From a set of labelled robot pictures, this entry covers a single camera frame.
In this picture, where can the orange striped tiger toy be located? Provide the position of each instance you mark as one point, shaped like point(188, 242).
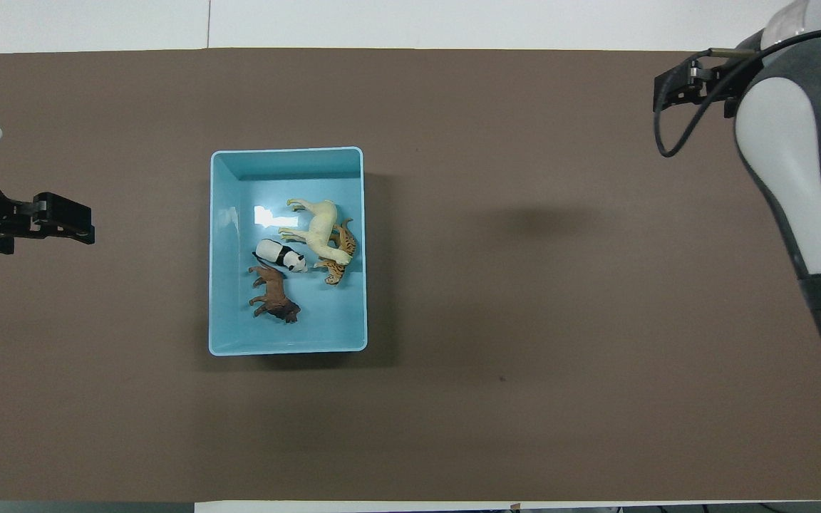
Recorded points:
point(346, 242)

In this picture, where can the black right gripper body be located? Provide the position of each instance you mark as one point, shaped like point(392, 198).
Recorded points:
point(727, 75)

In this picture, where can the light blue plastic storage box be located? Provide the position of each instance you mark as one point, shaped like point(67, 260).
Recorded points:
point(289, 328)

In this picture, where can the black and white panda toy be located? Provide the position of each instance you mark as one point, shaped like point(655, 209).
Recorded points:
point(275, 253)

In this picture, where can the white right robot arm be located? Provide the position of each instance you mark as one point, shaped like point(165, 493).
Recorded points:
point(809, 142)

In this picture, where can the brown paper table mat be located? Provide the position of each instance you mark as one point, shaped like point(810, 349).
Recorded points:
point(453, 427)

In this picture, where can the brown lion toy figure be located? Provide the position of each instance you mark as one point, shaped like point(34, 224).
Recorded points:
point(276, 293)

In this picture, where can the cream llama toy figure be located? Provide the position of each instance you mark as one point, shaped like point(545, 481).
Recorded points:
point(321, 228)

